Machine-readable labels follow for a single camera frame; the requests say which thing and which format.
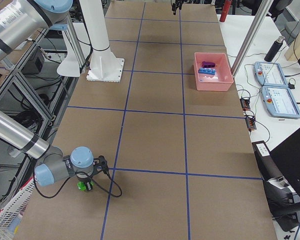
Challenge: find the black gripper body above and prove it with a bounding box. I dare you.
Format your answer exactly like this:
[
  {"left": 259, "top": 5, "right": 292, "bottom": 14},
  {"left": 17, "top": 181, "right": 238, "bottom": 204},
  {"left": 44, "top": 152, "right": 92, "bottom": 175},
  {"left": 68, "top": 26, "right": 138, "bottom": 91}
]
[
  {"left": 171, "top": 0, "right": 185, "bottom": 8},
  {"left": 76, "top": 155, "right": 109, "bottom": 185}
]

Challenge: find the green block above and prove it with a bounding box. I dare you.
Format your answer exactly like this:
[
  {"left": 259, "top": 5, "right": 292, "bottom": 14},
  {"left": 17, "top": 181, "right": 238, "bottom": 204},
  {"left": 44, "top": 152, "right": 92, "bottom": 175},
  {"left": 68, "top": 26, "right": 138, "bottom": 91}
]
[{"left": 77, "top": 181, "right": 87, "bottom": 191}]

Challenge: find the purple block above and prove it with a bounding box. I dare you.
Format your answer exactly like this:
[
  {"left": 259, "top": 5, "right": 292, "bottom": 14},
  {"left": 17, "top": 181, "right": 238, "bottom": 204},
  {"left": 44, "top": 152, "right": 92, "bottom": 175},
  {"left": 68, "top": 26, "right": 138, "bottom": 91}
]
[{"left": 201, "top": 61, "right": 216, "bottom": 69}]

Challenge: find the long blue block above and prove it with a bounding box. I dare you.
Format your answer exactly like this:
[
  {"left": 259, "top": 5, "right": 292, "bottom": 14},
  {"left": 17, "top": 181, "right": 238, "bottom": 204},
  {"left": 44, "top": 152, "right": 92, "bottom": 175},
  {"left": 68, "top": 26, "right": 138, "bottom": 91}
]
[{"left": 198, "top": 67, "right": 216, "bottom": 76}]

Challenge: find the pink plastic box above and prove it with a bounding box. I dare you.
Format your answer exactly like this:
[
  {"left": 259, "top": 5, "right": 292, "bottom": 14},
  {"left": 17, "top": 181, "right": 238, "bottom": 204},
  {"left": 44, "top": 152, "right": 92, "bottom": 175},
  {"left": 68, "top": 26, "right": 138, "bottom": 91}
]
[{"left": 193, "top": 52, "right": 234, "bottom": 92}]

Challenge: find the red bottle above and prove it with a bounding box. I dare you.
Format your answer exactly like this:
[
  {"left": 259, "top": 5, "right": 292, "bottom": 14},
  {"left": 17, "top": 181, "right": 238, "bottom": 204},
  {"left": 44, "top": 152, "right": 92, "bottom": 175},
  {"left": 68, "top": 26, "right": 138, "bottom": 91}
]
[{"left": 219, "top": 0, "right": 232, "bottom": 23}]

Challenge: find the white plastic basket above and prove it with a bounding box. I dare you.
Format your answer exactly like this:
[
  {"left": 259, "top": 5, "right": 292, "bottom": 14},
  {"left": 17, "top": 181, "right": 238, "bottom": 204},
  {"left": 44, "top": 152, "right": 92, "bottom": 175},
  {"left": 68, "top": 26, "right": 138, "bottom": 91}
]
[{"left": 0, "top": 177, "right": 35, "bottom": 240}]

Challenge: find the black water bottle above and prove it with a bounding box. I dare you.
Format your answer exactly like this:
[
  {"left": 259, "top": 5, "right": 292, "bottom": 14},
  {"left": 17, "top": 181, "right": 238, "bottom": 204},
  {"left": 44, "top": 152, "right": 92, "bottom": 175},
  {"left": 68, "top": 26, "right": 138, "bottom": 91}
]
[{"left": 264, "top": 35, "right": 285, "bottom": 62}]

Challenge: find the upper teach pendant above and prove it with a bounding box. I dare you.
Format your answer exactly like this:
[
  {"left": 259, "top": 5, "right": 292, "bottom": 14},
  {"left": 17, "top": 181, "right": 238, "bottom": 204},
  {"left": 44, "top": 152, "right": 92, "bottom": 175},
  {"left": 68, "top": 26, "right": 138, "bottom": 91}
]
[{"left": 253, "top": 61, "right": 288, "bottom": 87}]

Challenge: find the teach pendant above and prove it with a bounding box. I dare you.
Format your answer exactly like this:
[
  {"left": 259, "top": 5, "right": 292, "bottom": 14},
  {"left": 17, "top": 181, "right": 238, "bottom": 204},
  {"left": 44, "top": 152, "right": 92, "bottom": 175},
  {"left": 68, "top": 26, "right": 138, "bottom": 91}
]
[
  {"left": 261, "top": 85, "right": 300, "bottom": 119},
  {"left": 253, "top": 61, "right": 288, "bottom": 87}
]

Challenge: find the lower teach pendant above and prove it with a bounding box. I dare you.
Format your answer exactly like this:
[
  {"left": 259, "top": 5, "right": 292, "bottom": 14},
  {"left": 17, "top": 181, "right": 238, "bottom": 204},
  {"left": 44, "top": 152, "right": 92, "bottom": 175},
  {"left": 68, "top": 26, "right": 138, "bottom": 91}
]
[{"left": 261, "top": 85, "right": 300, "bottom": 119}]

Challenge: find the black laptop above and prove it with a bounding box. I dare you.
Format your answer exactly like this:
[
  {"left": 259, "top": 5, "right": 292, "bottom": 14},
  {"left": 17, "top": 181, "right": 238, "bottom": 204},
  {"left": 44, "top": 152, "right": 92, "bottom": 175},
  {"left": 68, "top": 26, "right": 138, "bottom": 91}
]
[{"left": 270, "top": 128, "right": 300, "bottom": 196}]

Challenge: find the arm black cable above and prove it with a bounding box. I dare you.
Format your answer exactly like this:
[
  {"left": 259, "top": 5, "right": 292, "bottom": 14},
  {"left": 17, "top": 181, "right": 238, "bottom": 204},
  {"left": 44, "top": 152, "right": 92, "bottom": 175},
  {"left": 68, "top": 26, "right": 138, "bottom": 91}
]
[{"left": 33, "top": 169, "right": 123, "bottom": 200}]

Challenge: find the aluminium frame post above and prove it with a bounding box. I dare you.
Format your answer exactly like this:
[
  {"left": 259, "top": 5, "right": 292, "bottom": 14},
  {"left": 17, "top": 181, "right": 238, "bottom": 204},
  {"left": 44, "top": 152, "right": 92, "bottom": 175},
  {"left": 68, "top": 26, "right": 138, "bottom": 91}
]
[{"left": 231, "top": 0, "right": 274, "bottom": 77}]

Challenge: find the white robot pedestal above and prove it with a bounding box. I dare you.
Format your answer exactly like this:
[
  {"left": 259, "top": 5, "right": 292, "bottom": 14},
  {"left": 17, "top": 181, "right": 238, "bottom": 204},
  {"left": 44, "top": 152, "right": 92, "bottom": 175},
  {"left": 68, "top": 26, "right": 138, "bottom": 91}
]
[{"left": 79, "top": 0, "right": 125, "bottom": 82}]

